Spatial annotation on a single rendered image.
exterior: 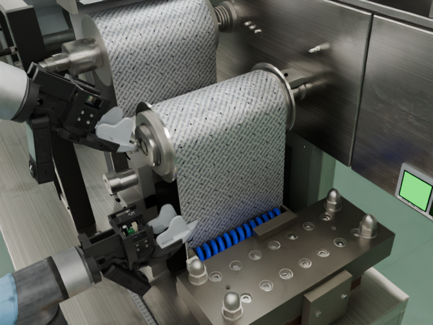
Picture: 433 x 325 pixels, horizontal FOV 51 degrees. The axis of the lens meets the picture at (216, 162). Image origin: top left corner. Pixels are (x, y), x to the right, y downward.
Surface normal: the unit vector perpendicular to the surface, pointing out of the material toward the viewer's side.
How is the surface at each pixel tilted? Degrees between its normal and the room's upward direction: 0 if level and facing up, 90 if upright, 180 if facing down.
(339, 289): 90
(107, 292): 0
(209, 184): 90
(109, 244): 90
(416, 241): 0
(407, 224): 0
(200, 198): 90
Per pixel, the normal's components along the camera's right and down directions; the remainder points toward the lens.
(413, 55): -0.84, 0.36
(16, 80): 0.73, -0.29
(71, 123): 0.54, 0.48
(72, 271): 0.33, -0.26
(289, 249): -0.06, -0.81
